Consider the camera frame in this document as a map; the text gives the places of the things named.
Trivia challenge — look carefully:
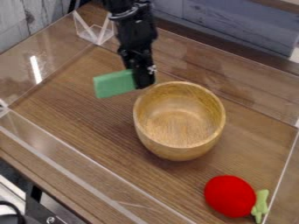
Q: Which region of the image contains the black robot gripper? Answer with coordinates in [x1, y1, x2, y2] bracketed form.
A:
[109, 3, 158, 89]

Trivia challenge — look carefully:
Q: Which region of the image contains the green rectangular block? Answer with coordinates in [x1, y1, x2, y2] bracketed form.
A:
[94, 70, 137, 98]

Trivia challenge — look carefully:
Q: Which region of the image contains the brown wooden bowl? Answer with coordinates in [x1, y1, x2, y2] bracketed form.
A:
[134, 81, 226, 161]

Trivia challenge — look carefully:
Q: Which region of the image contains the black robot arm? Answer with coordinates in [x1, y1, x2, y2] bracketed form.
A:
[102, 0, 158, 89]

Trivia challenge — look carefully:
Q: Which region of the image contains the red plush tomato toy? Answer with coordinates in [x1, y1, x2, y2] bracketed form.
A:
[203, 175, 270, 224]

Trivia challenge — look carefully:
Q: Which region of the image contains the clear acrylic corner bracket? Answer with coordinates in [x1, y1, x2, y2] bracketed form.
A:
[73, 11, 115, 46]

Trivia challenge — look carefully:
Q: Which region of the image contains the clear acrylic tray wall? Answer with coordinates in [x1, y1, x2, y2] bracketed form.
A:
[0, 100, 197, 224]

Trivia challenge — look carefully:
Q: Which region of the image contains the black table leg bracket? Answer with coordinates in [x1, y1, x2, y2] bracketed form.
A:
[24, 185, 67, 224]

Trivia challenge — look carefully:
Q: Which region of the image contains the black cable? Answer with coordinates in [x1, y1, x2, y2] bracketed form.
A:
[0, 200, 28, 224]

